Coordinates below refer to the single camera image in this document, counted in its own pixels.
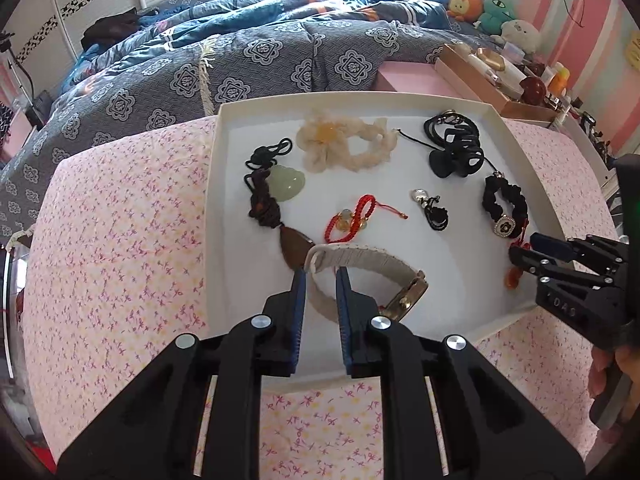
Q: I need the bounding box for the black clothing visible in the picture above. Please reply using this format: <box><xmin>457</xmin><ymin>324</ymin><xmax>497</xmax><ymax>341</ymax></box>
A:
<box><xmin>81</xmin><ymin>10</ymin><xmax>146</xmax><ymax>50</ymax></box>

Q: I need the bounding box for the black scrunchie with round charm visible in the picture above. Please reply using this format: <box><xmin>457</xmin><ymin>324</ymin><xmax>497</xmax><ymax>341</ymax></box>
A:
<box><xmin>481</xmin><ymin>172</ymin><xmax>529</xmax><ymax>239</ymax></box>

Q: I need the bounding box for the orange bottle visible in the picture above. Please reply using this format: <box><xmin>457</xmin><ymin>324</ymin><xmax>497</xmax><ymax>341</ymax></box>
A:
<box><xmin>550</xmin><ymin>62</ymin><xmax>571</xmax><ymax>96</ymax></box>

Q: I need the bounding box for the black tripod stand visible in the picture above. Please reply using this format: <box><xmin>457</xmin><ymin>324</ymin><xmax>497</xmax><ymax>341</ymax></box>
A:
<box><xmin>0</xmin><ymin>32</ymin><xmax>46</xmax><ymax>126</ymax></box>

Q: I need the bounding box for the shallow cardboard box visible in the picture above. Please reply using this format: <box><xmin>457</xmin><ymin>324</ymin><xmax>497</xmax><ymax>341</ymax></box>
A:
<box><xmin>432</xmin><ymin>43</ymin><xmax>558</xmax><ymax>122</ymax></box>

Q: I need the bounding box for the pink flowered sheet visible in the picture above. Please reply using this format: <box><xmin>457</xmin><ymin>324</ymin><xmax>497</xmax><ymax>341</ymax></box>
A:
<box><xmin>22</xmin><ymin>110</ymin><xmax>616</xmax><ymax>480</ymax></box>

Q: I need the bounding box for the black hair claw clip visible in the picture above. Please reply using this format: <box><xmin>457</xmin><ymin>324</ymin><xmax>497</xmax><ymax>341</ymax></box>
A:
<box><xmin>428</xmin><ymin>129</ymin><xmax>486</xmax><ymax>180</ymax></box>

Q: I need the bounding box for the red string bead bracelet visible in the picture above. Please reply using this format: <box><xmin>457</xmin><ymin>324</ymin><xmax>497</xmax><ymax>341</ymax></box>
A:
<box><xmin>324</xmin><ymin>195</ymin><xmax>409</xmax><ymax>244</ymax></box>

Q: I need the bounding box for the brown pendant dark cord necklace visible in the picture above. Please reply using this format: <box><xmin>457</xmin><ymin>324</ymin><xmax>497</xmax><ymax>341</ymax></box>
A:
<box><xmin>248</xmin><ymin>170</ymin><xmax>317</xmax><ymax>269</ymax></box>

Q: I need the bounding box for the black wire wall hook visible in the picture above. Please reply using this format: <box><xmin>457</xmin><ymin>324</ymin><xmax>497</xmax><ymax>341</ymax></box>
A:
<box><xmin>562</xmin><ymin>0</ymin><xmax>587</xmax><ymax>27</ymax></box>

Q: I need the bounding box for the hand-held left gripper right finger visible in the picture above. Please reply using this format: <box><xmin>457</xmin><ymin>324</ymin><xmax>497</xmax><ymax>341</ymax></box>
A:
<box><xmin>335</xmin><ymin>266</ymin><xmax>586</xmax><ymax>480</ymax></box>

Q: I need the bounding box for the orange plush toy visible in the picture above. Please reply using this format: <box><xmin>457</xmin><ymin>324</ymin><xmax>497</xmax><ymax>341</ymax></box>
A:
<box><xmin>446</xmin><ymin>0</ymin><xmax>485</xmax><ymax>21</ymax></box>

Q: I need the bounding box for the silver charm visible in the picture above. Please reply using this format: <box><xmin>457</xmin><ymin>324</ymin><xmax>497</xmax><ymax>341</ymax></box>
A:
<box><xmin>410</xmin><ymin>188</ymin><xmax>450</xmax><ymax>232</ymax></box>

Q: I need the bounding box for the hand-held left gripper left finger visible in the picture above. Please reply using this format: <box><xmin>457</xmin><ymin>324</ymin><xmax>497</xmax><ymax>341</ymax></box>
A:
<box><xmin>57</xmin><ymin>267</ymin><xmax>307</xmax><ymax>480</ymax></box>

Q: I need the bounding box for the red apple ornament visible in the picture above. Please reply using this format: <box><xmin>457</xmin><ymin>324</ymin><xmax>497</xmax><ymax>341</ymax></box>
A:
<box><xmin>519</xmin><ymin>76</ymin><xmax>550</xmax><ymax>106</ymax></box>

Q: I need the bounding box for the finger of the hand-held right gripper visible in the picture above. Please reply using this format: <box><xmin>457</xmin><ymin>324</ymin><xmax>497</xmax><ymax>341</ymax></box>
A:
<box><xmin>529</xmin><ymin>232</ymin><xmax>628</xmax><ymax>273</ymax></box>
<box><xmin>509</xmin><ymin>242</ymin><xmax>618</xmax><ymax>291</ymax></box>

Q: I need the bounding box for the white shallow tray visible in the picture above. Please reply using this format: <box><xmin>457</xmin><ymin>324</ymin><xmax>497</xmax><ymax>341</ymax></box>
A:
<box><xmin>202</xmin><ymin>91</ymin><xmax>574</xmax><ymax>395</ymax></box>

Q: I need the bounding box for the grey-white round plush toy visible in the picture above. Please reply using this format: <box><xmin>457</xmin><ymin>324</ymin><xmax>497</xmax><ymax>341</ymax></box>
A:
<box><xmin>500</xmin><ymin>19</ymin><xmax>542</xmax><ymax>53</ymax></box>

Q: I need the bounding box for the cream fabric scrunchie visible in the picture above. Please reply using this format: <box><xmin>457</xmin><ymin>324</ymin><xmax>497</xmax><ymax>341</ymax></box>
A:
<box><xmin>296</xmin><ymin>108</ymin><xmax>398</xmax><ymax>173</ymax></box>

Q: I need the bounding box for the beige watch strap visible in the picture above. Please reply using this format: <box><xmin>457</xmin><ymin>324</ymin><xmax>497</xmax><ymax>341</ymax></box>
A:
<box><xmin>301</xmin><ymin>242</ymin><xmax>430</xmax><ymax>322</ymax></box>

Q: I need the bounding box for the person's right hand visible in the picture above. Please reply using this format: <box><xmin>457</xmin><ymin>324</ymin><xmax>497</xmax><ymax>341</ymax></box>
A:
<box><xmin>588</xmin><ymin>345</ymin><xmax>640</xmax><ymax>433</ymax></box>

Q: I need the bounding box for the blue patterned quilt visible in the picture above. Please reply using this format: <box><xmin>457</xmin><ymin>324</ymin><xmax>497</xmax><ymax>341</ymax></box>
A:
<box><xmin>0</xmin><ymin>0</ymin><xmax>481</xmax><ymax>241</ymax></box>

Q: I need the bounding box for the white desk organiser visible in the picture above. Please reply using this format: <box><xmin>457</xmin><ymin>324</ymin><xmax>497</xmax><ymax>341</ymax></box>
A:
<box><xmin>560</xmin><ymin>105</ymin><xmax>621</xmax><ymax>196</ymax></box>

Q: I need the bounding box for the pale green jade pendant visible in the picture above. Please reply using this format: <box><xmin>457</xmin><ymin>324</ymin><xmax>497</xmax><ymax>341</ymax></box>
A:
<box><xmin>243</xmin><ymin>137</ymin><xmax>307</xmax><ymax>204</ymax></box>

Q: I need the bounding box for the orange red tassel charm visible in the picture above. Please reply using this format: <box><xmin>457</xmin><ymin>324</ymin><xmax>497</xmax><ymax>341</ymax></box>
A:
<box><xmin>504</xmin><ymin>230</ymin><xmax>533</xmax><ymax>292</ymax></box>

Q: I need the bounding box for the green plush toy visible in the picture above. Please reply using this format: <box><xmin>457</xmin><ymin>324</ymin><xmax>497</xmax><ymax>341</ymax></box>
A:
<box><xmin>475</xmin><ymin>0</ymin><xmax>516</xmax><ymax>33</ymax></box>

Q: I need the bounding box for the round gold tin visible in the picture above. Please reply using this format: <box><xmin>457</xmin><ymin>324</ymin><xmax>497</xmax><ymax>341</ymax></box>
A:
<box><xmin>475</xmin><ymin>47</ymin><xmax>506</xmax><ymax>71</ymax></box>

